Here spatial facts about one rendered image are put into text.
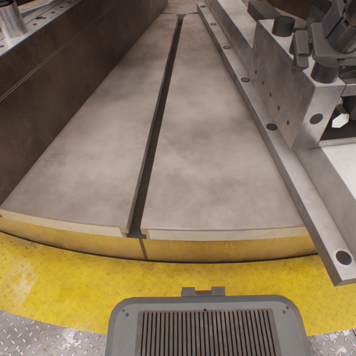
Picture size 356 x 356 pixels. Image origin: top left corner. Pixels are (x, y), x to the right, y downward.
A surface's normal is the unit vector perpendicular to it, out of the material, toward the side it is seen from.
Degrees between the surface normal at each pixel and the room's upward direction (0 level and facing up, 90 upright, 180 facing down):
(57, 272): 0
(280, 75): 90
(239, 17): 0
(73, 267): 0
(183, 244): 90
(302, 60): 30
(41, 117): 90
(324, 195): 90
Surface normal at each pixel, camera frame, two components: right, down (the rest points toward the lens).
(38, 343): -0.04, -0.64
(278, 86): -0.99, 0.12
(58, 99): 0.96, 0.18
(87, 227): -0.13, 0.76
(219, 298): -0.03, -1.00
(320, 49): -0.03, -0.18
